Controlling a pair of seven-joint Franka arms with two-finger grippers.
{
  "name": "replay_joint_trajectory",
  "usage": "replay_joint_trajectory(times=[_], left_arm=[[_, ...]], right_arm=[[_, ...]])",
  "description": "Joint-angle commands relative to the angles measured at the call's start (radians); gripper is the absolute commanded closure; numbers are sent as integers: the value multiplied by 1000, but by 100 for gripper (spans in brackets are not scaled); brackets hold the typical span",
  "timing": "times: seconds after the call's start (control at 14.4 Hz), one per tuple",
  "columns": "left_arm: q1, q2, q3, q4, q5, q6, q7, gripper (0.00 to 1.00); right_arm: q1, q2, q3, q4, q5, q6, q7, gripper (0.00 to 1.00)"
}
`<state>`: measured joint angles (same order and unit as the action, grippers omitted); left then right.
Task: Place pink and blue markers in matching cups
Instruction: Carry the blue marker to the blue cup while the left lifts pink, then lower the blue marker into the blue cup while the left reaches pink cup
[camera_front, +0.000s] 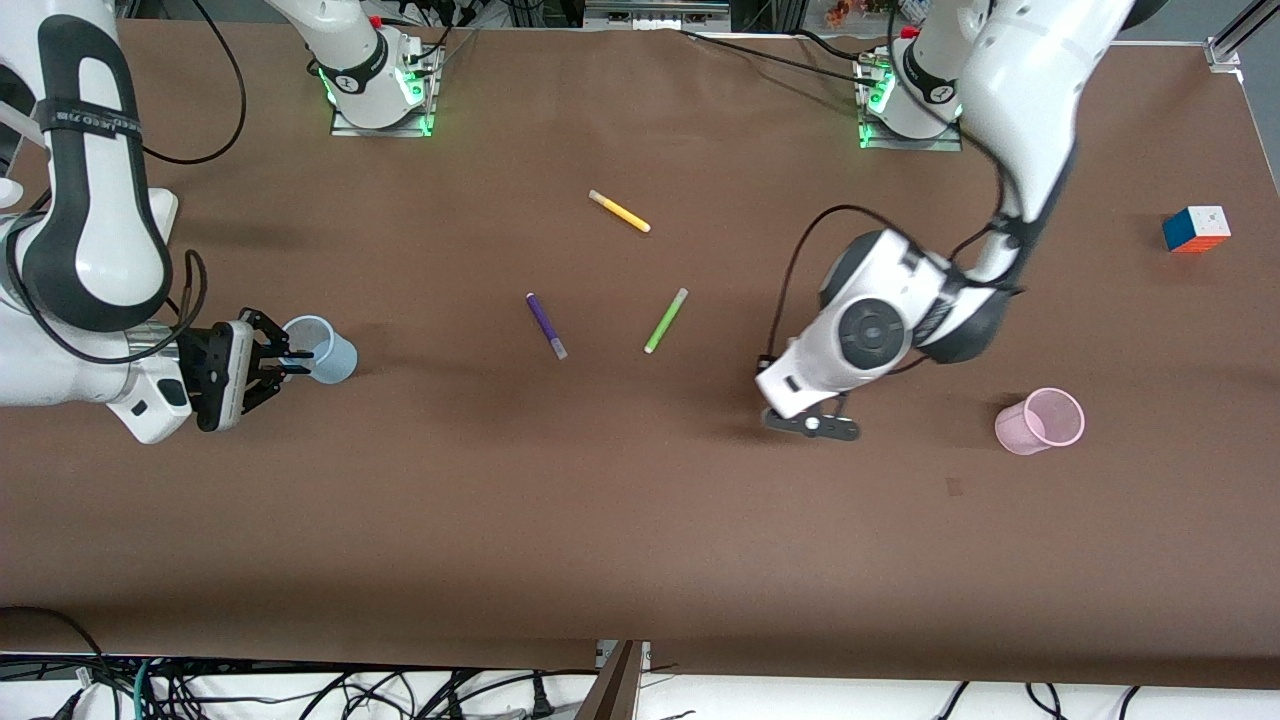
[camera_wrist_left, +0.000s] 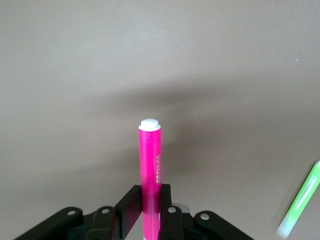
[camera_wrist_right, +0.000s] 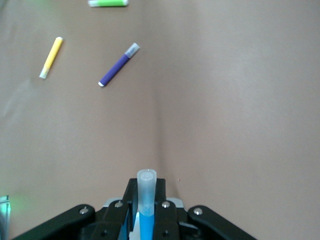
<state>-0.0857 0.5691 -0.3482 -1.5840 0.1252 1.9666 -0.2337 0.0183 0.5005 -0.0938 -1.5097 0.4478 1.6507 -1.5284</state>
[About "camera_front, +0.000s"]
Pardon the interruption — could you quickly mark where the translucent blue plastic cup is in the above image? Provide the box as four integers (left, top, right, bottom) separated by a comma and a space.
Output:
282, 315, 359, 385

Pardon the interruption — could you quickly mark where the white rectangular box device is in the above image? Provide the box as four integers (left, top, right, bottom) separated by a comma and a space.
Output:
148, 189, 180, 263

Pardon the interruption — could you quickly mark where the purple marker pen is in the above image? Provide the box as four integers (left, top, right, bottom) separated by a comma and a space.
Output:
525, 292, 570, 362

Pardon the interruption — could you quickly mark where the yellow marker pen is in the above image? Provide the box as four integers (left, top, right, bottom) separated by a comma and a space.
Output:
588, 189, 653, 235

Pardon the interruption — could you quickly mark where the green marker pen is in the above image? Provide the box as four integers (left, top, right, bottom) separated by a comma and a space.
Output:
643, 287, 690, 356

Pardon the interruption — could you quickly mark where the translucent pink plastic cup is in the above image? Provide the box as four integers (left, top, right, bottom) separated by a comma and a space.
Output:
994, 387, 1086, 457

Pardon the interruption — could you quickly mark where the colourful puzzle cube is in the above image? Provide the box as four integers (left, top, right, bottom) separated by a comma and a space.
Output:
1162, 205, 1233, 255

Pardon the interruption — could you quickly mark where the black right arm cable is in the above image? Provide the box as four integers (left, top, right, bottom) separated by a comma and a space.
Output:
4, 195, 209, 367

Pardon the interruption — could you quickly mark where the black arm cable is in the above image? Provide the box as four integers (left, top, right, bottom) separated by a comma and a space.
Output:
4, 195, 209, 367
757, 204, 1023, 379

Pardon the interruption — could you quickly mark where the black looping cable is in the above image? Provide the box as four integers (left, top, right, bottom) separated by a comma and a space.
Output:
138, 0, 249, 167

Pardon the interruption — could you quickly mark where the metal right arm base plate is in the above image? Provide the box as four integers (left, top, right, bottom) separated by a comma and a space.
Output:
330, 42, 439, 139

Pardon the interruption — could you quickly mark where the black floor cable loop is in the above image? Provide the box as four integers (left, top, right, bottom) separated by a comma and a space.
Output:
0, 605, 107, 693

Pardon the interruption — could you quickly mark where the metal table bracket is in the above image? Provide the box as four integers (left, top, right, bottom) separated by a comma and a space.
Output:
574, 640, 652, 720

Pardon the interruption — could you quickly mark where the aluminium frame rail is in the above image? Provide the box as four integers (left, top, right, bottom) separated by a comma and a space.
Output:
584, 0, 733, 32

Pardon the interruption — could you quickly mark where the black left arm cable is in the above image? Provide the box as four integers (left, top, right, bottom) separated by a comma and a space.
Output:
757, 204, 1023, 379

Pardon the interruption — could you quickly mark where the black cable across table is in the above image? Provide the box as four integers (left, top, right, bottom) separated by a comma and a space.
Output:
680, 27, 887, 85

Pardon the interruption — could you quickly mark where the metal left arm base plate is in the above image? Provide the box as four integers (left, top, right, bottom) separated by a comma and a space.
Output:
856, 55, 964, 153

